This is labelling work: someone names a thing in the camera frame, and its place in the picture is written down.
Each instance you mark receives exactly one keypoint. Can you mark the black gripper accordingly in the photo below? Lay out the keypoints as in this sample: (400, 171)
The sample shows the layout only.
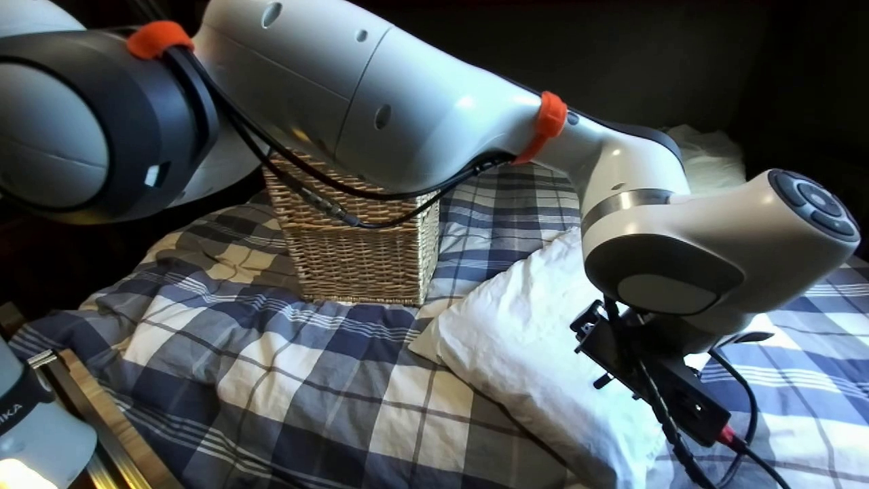
(610, 343)

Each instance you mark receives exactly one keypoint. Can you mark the grey cloth garment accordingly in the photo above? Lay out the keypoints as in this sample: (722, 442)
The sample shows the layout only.
(534, 362)

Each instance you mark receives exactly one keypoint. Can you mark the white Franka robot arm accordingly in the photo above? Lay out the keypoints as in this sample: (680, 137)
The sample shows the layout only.
(382, 99)

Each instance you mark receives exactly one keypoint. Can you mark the grey bed pillow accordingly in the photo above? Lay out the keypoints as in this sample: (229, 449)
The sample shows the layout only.
(711, 158)

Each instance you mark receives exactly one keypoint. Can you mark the wicker laundry basket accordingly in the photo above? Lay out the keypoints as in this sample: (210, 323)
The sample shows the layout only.
(362, 247)

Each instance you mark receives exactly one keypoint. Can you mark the blue plaid duvet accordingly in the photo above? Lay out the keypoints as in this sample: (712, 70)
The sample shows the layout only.
(274, 381)

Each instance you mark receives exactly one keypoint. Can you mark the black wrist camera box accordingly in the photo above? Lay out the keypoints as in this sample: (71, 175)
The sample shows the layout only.
(685, 399)

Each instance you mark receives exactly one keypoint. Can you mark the metal base rail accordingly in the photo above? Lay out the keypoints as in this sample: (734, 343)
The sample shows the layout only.
(100, 416)

